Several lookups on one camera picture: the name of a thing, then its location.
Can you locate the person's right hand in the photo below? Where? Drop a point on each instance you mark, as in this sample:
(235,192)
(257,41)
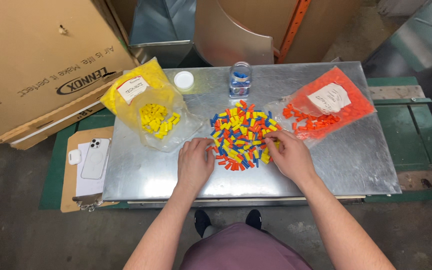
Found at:
(294,159)

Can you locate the person's left hand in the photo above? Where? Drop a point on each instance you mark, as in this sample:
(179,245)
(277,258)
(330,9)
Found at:
(195,165)

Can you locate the galvanized metal sheet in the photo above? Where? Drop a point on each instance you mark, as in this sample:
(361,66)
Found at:
(351,157)

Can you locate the person's black left shoe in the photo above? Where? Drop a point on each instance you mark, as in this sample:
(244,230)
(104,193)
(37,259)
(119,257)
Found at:
(201,221)

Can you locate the person's black shoe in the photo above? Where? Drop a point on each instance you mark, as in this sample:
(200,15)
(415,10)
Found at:
(254,218)
(201,221)

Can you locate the person's black right shoe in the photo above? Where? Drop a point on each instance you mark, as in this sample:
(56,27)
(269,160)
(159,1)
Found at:
(254,218)

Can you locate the plastic bag of orange connectors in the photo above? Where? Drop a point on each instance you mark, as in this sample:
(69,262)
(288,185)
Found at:
(347,107)

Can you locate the white jar lid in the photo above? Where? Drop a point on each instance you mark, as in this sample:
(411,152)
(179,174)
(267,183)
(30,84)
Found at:
(183,80)

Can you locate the clear plastic jar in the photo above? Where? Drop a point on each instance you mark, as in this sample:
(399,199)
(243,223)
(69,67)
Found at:
(240,84)

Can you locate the plastic bag of yellow connectors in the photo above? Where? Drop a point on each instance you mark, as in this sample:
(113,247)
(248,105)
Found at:
(146,80)

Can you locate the person's purple clothing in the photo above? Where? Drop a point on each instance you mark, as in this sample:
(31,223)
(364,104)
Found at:
(244,249)

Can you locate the white smartphone in clear case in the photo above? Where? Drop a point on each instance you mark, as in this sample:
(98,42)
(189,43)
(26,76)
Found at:
(96,159)

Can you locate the white earbuds case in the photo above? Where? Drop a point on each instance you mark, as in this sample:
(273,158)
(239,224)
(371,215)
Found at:
(75,157)

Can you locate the brown clipboard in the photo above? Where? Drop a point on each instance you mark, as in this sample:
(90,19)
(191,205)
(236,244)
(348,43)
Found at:
(68,187)

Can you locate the orange steel rack beam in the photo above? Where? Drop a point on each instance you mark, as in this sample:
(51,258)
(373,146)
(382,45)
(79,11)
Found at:
(293,26)

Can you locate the curved sheet metal piece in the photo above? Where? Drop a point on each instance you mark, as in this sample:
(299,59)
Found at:
(227,33)

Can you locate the plain brown cardboard sheet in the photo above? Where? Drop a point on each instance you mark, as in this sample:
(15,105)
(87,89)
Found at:
(328,26)

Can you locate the large printed cardboard box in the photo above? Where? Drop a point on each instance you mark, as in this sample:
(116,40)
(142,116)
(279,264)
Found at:
(32,56)

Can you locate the rectangular sheet metal duct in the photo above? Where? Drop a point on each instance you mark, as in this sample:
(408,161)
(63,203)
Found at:
(163,26)

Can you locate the large sheet metal duct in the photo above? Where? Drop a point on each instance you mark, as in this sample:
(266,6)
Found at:
(422,45)

